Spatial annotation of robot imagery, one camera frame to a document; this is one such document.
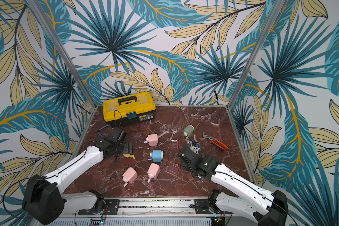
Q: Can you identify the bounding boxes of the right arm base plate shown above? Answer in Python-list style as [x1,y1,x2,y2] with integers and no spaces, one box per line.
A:
[194,199,214,214]

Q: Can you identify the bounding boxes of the aluminium front rail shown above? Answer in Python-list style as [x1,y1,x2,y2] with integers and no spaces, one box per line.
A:
[31,197,280,226]

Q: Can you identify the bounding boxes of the green pencil sharpener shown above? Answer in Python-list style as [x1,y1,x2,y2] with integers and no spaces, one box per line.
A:
[183,124,195,138]

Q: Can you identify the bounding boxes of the blue handled cutters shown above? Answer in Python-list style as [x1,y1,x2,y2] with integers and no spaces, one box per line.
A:
[97,124,111,138]

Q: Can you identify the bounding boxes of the pink transparent tray front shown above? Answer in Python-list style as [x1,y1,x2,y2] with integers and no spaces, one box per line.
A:
[166,162,180,175]

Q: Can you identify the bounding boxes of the pink sharpener front left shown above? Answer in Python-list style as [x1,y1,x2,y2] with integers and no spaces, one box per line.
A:
[122,167,137,187]

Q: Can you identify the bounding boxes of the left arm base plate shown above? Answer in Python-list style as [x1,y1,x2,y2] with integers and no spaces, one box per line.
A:
[78,199,120,216]

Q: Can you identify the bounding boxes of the yellow black toolbox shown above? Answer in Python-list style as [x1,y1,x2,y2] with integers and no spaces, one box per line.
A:
[103,91,156,127]

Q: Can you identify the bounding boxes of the blue pencil sharpener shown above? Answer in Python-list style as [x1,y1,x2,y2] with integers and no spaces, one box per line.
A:
[148,150,163,163]

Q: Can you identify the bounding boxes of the yellow pencil sharpener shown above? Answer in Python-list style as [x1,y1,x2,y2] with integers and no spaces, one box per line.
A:
[123,153,136,160]

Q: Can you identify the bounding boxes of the pink transparent tray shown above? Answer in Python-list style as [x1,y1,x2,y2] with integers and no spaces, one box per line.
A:
[170,139,179,148]
[166,162,180,175]

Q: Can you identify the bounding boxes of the pink transparent tray back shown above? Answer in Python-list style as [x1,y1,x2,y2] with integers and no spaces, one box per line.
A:
[170,139,179,148]

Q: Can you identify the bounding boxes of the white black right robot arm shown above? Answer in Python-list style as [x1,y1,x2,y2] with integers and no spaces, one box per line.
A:
[178,147,288,226]

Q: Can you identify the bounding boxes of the orange handled pliers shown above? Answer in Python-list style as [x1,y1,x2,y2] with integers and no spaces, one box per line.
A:
[202,132,229,151]

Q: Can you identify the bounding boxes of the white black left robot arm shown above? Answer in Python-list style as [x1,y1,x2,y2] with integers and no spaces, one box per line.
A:
[22,127,127,225]

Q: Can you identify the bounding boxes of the pink sharpener centre back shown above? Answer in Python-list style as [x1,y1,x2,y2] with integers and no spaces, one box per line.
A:
[144,134,158,147]

